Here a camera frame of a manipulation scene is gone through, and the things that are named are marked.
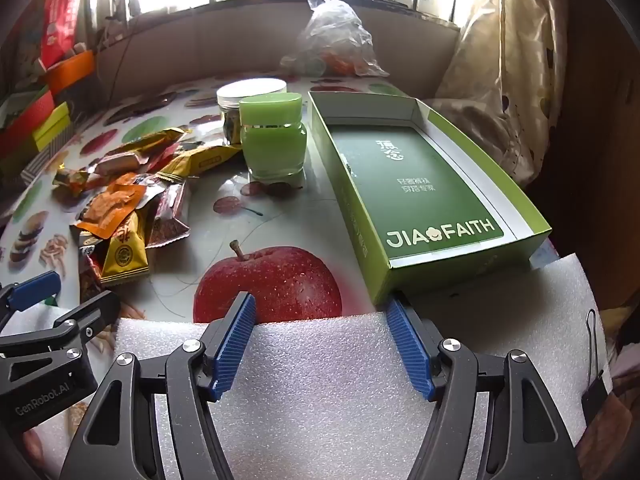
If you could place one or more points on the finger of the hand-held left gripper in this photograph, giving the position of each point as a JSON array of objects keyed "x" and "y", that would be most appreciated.
[
  {"x": 92, "y": 315},
  {"x": 32, "y": 290}
]

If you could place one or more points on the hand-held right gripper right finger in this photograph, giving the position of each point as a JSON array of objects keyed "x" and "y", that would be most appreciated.
[{"x": 406, "y": 347}]

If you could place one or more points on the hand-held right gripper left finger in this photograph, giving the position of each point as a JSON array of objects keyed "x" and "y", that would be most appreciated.
[{"x": 235, "y": 345}]

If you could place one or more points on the pile of snack packets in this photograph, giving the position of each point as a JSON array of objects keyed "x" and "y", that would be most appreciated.
[{"x": 120, "y": 200}]

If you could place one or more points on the green cardboard box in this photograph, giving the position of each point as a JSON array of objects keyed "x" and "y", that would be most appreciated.
[{"x": 430, "y": 175}]

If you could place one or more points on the white foam sheet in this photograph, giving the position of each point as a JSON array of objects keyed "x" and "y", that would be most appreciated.
[{"x": 320, "y": 385}]

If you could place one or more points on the striped grey box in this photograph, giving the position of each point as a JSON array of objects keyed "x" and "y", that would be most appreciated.
[{"x": 50, "y": 157}]

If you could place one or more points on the yellow-green box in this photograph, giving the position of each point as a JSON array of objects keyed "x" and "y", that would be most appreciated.
[{"x": 52, "y": 125}]

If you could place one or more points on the black binder clip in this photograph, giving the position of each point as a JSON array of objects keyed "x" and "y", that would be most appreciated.
[{"x": 594, "y": 395}]

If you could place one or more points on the green jar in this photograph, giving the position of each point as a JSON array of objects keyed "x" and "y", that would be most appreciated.
[{"x": 272, "y": 145}]

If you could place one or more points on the orange box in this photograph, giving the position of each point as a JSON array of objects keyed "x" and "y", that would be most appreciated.
[{"x": 72, "y": 72}]

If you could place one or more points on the clear jar with white lid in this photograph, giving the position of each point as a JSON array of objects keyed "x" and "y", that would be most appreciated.
[{"x": 250, "y": 91}]

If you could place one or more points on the red printed bag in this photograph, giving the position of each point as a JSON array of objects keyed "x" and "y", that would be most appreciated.
[{"x": 62, "y": 20}]

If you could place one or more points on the floral beige curtain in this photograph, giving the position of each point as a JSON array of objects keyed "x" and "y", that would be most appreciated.
[{"x": 505, "y": 85}]

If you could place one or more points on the clear plastic bag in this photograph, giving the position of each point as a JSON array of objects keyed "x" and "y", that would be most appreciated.
[{"x": 335, "y": 35}]

